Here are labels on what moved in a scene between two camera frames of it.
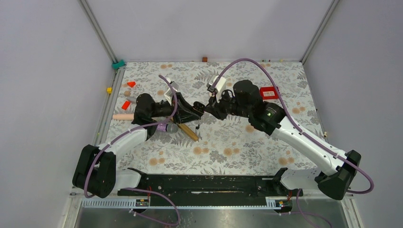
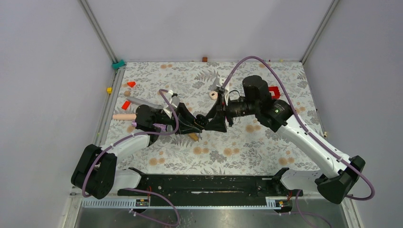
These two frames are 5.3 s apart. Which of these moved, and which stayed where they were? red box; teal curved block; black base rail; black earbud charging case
Moved: black earbud charging case
Stayed: teal curved block; black base rail; red box
